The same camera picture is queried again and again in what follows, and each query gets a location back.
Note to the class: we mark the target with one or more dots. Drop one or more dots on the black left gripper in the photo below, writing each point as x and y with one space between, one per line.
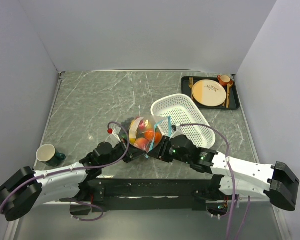
132 153

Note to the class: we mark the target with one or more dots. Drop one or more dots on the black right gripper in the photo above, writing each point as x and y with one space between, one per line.
160 151

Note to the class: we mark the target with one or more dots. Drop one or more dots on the green vegetable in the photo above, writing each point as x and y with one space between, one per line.
124 136

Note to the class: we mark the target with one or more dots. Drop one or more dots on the small orange pumpkin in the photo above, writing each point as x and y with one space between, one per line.
152 135

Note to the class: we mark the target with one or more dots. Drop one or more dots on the clear zip top bag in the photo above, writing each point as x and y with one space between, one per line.
159 123

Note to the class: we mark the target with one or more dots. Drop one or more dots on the orange peach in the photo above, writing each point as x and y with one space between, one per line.
141 143

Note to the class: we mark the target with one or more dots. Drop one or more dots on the yellow banana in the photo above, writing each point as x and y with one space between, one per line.
134 133

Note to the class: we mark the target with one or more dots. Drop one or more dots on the white perforated plastic basket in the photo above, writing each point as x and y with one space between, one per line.
182 110

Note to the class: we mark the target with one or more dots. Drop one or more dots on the red chili pepper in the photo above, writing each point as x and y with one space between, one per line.
141 127

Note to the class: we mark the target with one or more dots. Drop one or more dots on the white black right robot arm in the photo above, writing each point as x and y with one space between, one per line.
231 175

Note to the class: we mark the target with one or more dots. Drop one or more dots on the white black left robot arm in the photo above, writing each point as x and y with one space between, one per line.
27 188

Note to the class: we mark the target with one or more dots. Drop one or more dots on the dark green mug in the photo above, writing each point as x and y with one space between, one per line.
49 155

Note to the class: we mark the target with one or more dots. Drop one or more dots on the beige plate with branch pattern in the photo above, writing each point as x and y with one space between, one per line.
209 93

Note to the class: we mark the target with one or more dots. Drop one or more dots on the gold fork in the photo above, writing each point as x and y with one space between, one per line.
191 84

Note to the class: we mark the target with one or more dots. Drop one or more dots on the black rectangular tray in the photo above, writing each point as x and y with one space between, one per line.
234 102

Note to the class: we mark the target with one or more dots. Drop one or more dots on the wooden knife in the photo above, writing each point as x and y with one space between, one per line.
229 86

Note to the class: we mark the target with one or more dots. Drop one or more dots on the small orange cup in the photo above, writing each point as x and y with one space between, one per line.
224 80

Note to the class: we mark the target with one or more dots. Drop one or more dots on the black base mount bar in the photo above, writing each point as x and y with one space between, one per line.
114 194

